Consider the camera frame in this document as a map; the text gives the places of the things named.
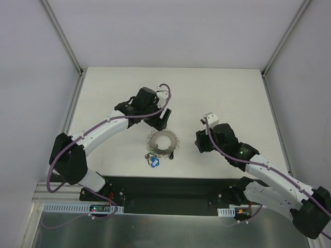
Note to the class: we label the white cable duct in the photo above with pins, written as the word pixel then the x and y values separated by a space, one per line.
pixel 226 212
pixel 81 208

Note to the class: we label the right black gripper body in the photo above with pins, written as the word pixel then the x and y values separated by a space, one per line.
pixel 202 142

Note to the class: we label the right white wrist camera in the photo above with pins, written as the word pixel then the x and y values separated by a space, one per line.
pixel 210 118

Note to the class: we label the blue tag with label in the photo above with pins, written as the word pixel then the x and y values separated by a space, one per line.
pixel 154 162

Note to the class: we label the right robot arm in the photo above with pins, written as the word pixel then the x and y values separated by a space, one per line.
pixel 306 207

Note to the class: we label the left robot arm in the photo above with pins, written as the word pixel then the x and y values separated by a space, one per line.
pixel 69 153

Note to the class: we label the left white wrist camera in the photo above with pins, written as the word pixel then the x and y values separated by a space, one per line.
pixel 163 97

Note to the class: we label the right white cable duct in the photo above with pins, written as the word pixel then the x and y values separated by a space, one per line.
pixel 226 212

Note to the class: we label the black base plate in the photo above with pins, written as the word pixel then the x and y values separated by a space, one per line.
pixel 169 196

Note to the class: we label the metal key organizer ring disc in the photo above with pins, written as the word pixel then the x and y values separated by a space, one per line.
pixel 162 143

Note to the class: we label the blue tag key bunch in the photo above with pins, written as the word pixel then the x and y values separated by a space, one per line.
pixel 149 157

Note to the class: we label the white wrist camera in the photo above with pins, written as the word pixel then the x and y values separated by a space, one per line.
pixel 210 118
pixel 163 97

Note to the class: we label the left white cable duct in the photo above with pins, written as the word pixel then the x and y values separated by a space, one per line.
pixel 81 208

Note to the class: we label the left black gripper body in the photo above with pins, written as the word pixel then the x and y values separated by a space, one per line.
pixel 159 120

